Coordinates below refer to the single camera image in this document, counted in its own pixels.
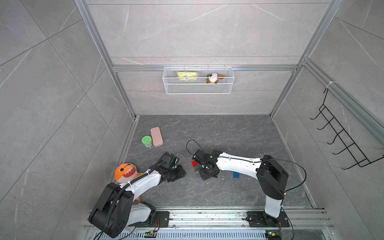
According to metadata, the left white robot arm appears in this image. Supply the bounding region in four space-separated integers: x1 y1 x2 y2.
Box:
88 152 186 238

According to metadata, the orange shark plush toy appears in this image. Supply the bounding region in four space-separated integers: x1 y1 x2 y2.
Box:
115 163 143 184

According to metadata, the aluminium corner frame post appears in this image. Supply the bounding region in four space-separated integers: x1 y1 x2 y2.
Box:
75 0 136 121

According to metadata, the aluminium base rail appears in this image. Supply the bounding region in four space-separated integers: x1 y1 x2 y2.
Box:
117 207 339 240

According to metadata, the white wire wall basket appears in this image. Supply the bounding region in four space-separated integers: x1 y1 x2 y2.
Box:
162 66 235 95

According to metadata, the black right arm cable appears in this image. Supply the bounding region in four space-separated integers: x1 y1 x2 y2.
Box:
185 139 308 194

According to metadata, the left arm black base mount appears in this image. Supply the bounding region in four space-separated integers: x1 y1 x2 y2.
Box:
138 211 170 229

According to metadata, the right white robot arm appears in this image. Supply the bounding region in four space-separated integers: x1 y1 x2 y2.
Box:
193 150 289 219

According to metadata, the pink rectangular case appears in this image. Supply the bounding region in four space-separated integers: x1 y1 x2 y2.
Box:
150 127 164 147

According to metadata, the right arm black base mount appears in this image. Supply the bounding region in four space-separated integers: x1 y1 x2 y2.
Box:
246 211 290 228

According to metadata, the yellow packet in basket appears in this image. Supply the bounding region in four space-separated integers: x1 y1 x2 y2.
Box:
177 71 200 82

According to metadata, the brown white plush toy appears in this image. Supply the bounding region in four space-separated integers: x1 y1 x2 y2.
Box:
206 73 225 84

